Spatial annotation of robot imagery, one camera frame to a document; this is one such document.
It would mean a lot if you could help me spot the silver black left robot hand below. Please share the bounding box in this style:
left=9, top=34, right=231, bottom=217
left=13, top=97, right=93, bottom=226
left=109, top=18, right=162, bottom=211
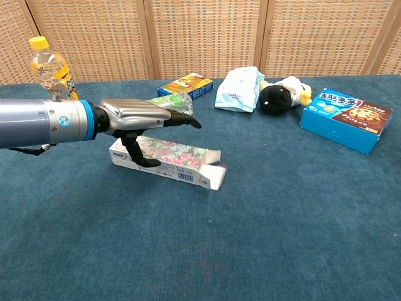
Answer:
left=93, top=98, right=202, bottom=168

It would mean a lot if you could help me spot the floral carton box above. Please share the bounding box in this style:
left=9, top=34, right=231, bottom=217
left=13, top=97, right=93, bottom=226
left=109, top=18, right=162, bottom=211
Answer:
left=108, top=135, right=229, bottom=191

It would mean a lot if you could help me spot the clear water bottle green label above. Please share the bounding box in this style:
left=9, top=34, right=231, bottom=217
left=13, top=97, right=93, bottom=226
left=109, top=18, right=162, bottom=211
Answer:
left=145, top=92, right=194, bottom=115

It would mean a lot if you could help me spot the orange and blue snack box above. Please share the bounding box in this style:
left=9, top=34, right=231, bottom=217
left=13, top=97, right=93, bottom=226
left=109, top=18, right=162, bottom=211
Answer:
left=157, top=72, right=214, bottom=100

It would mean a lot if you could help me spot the orange juice bottle yellow cap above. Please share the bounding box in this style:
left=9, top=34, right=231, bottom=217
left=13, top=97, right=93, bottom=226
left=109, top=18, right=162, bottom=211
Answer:
left=29, top=36, right=80, bottom=102

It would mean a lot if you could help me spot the black white plush toy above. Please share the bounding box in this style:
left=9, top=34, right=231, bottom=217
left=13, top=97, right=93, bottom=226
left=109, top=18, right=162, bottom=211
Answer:
left=258, top=75, right=313, bottom=116

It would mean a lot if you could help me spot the blue chocolate cookie box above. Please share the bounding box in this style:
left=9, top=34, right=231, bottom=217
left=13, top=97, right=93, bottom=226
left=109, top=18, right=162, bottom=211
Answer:
left=299, top=88, right=394, bottom=156

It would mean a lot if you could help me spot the wicker folding screen panel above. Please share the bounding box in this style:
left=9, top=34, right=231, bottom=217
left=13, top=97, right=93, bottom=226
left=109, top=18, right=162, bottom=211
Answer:
left=144, top=0, right=269, bottom=80
left=367, top=6, right=401, bottom=76
left=0, top=0, right=40, bottom=85
left=260, top=0, right=399, bottom=78
left=25, top=0, right=156, bottom=83

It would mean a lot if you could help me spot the light blue wet wipes pack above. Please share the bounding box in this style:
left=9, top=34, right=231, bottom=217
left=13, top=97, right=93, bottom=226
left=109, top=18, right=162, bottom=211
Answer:
left=214, top=66, right=266, bottom=114

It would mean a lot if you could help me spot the blue velvet table cloth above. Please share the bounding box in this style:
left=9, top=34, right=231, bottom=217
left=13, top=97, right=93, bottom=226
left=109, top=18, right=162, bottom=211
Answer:
left=0, top=74, right=401, bottom=301

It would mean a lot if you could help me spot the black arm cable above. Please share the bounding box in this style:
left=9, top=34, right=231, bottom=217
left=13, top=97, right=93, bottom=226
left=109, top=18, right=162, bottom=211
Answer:
left=7, top=142, right=58, bottom=157

